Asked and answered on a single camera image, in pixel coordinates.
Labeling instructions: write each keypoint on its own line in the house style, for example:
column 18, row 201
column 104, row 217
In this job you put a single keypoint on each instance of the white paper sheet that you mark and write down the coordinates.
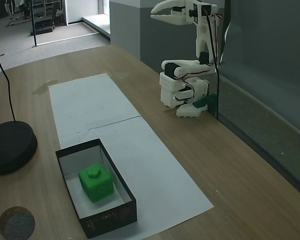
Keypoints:
column 90, row 100
column 152, row 175

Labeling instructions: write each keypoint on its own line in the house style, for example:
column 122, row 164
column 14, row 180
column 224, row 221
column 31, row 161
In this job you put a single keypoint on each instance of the dark cardboard box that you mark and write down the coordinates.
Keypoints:
column 110, row 220

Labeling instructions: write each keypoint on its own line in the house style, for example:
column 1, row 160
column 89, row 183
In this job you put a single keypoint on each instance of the green cube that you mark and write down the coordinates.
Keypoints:
column 97, row 185

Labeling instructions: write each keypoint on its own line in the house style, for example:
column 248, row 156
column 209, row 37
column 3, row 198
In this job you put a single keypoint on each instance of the grey desk divider panel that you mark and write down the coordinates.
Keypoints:
column 265, row 75

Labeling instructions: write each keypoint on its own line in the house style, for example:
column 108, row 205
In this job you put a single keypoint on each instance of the clear adhesive tape piece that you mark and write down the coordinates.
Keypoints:
column 43, row 88

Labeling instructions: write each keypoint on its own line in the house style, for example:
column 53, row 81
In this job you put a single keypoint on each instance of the green table clamp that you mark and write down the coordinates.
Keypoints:
column 205, row 101

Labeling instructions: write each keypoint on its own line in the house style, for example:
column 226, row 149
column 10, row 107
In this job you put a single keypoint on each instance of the black round stand base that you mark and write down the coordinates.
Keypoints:
column 10, row 147

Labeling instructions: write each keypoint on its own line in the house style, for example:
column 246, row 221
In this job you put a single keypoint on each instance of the gripper mounted camera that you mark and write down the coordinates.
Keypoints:
column 192, row 12

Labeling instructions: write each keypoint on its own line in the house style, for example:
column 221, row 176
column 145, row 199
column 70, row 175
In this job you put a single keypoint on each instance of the metal equipment rack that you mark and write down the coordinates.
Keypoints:
column 42, row 25

